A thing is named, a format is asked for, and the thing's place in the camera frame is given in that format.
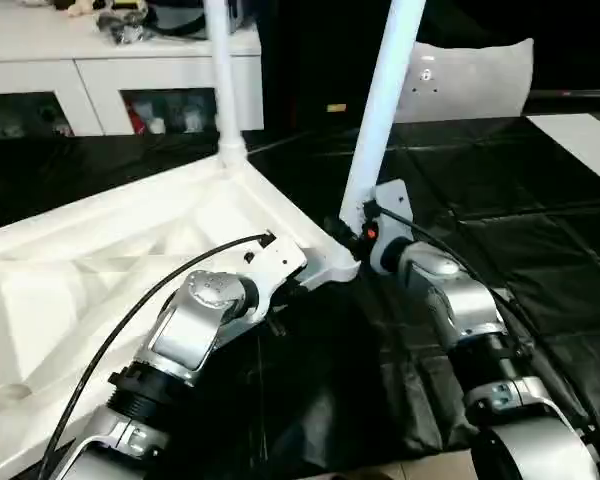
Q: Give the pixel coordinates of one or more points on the white plastic table leg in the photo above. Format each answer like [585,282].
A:
[225,75]
[385,100]

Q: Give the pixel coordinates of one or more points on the white plastic table top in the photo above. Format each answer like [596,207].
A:
[80,260]

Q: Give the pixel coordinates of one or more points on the black work mat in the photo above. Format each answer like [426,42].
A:
[530,210]

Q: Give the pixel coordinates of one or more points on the black box with yellow label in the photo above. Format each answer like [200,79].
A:
[305,60]

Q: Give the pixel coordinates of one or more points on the grey cushion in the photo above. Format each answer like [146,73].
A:
[470,80]

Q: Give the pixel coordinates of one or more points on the red bottle behind glass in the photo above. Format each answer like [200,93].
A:
[137,120]

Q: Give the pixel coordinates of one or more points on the white flat board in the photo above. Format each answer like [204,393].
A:
[580,145]

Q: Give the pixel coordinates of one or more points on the grey helmet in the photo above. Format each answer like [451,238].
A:
[180,17]

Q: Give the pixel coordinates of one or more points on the white glass-door cabinet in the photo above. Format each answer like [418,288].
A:
[105,75]

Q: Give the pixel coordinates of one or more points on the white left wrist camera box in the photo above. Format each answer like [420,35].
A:
[280,260]

